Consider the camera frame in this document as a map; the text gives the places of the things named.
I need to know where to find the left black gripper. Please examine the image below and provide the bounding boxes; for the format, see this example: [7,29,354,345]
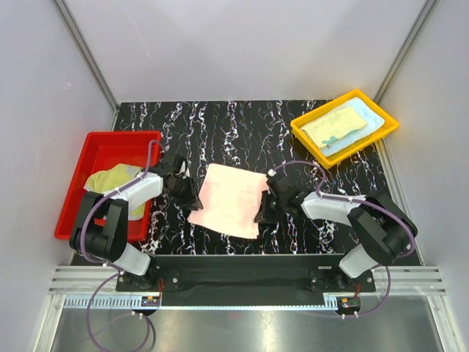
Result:
[167,175,203,210]

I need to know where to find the pink towel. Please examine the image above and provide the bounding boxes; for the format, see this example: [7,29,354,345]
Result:
[188,164,267,240]

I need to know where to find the yellow green towel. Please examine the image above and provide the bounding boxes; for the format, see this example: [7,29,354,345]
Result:
[300,106,368,150]

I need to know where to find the light blue towel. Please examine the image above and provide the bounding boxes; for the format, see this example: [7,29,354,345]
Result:
[321,97,385,157]

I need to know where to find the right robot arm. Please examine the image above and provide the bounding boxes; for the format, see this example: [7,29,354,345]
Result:
[254,170,418,291]

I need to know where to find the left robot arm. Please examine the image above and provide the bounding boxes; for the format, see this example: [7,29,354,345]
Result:
[69,153,203,290]

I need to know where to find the red plastic bin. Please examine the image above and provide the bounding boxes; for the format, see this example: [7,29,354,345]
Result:
[54,131,161,241]

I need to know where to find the olive yellow towel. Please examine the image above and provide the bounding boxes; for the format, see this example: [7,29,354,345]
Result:
[83,164,147,221]

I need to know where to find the yellow plastic tray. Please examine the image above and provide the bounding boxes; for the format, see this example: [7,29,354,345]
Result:
[291,89,399,169]

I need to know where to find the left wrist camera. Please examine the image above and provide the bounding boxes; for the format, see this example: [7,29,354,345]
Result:
[177,160,190,177]

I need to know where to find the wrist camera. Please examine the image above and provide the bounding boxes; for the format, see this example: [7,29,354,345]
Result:
[177,160,190,177]
[266,169,278,182]

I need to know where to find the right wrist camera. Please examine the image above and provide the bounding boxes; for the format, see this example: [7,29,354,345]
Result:
[266,169,278,182]

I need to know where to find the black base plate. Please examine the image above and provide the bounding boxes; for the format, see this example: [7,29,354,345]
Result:
[116,254,376,309]

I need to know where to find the white slotted cable duct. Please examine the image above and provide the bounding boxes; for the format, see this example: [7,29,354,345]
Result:
[64,295,160,309]

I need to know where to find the left aluminium frame post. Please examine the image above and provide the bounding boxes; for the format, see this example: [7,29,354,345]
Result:
[52,0,120,131]

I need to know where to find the aluminium frame post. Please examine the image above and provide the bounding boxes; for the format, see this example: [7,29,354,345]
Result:
[373,0,439,104]
[52,0,120,131]

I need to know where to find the right aluminium frame post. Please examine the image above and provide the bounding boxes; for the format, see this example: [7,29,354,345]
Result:
[373,0,439,104]

